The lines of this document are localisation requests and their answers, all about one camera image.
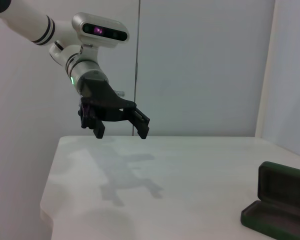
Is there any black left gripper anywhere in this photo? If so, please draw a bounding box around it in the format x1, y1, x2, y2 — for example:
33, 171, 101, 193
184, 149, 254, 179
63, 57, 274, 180
76, 76, 150, 140

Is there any green glasses case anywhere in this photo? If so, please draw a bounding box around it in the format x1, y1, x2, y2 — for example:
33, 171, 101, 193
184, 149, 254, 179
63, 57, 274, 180
240, 161, 300, 237

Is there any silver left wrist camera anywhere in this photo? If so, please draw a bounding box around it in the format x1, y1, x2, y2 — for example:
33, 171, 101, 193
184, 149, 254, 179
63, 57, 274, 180
71, 12, 129, 49

